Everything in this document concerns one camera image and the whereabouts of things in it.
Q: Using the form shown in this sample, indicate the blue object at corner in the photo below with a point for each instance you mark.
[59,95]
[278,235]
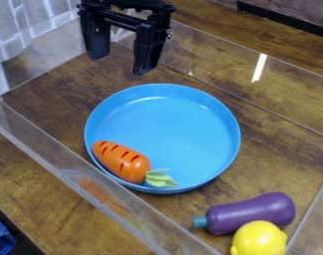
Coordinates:
[8,241]

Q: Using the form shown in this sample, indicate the dark baseboard strip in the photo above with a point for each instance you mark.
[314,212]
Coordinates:
[281,18]

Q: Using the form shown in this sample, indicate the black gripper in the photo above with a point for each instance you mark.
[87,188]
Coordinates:
[143,16]

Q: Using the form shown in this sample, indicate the white checkered curtain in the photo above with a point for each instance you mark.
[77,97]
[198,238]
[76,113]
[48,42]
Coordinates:
[29,18]

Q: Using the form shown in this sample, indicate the blue round plastic tray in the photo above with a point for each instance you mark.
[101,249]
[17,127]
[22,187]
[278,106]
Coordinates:
[179,126]

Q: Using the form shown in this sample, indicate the clear acrylic enclosure wall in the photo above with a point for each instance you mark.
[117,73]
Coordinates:
[261,67]

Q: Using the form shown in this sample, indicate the yellow toy lemon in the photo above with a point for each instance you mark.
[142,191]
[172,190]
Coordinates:
[259,238]

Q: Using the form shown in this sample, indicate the purple toy eggplant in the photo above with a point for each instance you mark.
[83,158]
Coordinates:
[274,207]

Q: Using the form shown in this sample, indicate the orange toy carrot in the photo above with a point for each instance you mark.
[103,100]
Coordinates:
[129,164]

